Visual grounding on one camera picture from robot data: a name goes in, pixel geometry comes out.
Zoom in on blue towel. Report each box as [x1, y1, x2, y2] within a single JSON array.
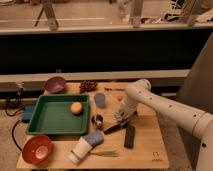
[[84, 130, 104, 147]]

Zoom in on black cable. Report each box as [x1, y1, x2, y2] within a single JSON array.
[[3, 89, 27, 152]]

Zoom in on white paper cup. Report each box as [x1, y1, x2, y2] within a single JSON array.
[[69, 138, 92, 164]]

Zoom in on blue plastic cup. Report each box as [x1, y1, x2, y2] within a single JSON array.
[[94, 93, 106, 108]]

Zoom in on red bowl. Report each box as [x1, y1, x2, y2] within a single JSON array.
[[22, 135, 53, 165]]

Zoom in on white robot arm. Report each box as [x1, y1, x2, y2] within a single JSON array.
[[120, 79, 213, 171]]

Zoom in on orange fruit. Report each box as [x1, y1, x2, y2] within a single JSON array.
[[70, 102, 83, 115]]

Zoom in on blue box on floor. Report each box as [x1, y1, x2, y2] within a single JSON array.
[[22, 105, 34, 123]]

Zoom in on purple bowl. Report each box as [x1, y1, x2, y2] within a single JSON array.
[[44, 76, 66, 94]]

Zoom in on small metal cup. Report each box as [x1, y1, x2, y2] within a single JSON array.
[[91, 114, 103, 129]]

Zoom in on black remote control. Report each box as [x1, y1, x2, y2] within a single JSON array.
[[124, 125, 135, 149]]

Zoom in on bunch of dark grapes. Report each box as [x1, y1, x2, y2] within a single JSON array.
[[79, 81, 97, 93]]

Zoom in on green plastic tray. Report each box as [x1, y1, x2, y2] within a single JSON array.
[[27, 94, 89, 135]]

